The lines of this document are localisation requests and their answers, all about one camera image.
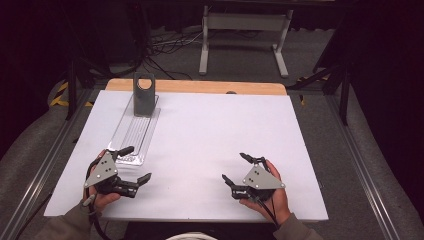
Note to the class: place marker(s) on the grey metal table stand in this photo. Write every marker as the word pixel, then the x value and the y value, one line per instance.
pixel 245 21

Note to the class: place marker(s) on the person's left hand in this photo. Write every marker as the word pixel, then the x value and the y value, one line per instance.
pixel 101 201

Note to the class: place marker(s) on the translucent grey phone case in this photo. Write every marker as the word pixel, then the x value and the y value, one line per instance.
pixel 144 100

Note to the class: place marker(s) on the clear plastic storage bin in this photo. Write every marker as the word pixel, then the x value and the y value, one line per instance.
pixel 135 133

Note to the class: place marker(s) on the aluminium floor rail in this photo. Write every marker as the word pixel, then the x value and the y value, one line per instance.
pixel 370 173
pixel 36 180

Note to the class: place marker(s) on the black metal stand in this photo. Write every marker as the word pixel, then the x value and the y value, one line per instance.
pixel 345 96

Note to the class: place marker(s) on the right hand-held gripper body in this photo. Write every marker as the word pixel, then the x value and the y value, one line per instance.
pixel 261 181

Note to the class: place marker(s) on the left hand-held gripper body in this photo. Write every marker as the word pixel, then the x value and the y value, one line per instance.
pixel 104 171

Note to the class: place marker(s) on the white round object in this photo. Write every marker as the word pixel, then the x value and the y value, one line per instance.
pixel 186 236

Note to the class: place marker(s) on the white table mat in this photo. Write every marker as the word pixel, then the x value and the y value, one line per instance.
pixel 206 140

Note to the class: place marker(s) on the person's right hand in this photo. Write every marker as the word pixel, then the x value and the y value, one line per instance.
pixel 278 205

